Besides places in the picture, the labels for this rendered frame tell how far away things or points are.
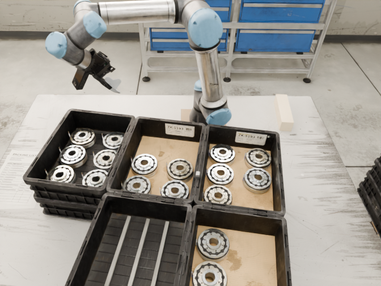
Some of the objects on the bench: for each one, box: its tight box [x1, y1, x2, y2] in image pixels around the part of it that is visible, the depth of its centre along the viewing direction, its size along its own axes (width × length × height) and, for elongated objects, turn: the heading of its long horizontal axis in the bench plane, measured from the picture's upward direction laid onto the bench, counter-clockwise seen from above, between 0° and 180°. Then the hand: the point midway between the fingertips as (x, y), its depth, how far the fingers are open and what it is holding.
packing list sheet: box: [0, 150, 39, 209], centre depth 135 cm, size 33×23×1 cm
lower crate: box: [33, 197, 98, 221], centre depth 131 cm, size 40×30×12 cm
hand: (110, 80), depth 131 cm, fingers open, 14 cm apart
